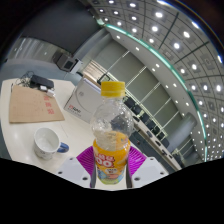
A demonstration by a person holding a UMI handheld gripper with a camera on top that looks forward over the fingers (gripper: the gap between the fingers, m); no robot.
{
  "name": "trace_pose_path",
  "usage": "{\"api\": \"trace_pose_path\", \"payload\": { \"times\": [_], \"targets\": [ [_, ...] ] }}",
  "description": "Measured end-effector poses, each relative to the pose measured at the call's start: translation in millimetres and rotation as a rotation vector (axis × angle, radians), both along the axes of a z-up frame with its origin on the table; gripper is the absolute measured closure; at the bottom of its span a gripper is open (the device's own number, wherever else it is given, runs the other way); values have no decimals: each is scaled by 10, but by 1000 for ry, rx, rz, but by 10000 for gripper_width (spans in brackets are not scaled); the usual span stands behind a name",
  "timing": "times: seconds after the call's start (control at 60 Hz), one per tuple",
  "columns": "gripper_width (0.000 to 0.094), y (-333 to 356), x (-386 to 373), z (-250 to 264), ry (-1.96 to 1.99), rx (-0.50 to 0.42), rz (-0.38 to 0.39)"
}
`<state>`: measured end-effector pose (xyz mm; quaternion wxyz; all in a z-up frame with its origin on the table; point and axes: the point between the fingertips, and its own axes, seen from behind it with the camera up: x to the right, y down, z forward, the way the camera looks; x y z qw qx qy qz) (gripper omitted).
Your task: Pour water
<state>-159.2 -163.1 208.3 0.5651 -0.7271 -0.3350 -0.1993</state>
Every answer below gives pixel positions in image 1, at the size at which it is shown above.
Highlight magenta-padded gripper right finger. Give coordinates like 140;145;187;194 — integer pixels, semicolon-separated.
127;145;169;189

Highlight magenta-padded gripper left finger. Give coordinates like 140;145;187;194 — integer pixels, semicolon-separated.
56;145;98;189

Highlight yellow-capped clear drink bottle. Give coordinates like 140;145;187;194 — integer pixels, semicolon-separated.
90;80;135;185

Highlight black office chairs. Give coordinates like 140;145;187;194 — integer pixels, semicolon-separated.
123;94;176;159

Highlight grey equipment cabinet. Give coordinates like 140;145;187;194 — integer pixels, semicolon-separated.
54;53;83;73

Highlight recessed ceiling lights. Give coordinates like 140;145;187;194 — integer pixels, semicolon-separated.
89;0;224;158

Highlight white dotted mug blue handle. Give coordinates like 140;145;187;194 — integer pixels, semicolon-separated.
33;126;70;160

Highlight black box with cables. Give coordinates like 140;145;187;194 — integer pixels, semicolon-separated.
29;74;55;91

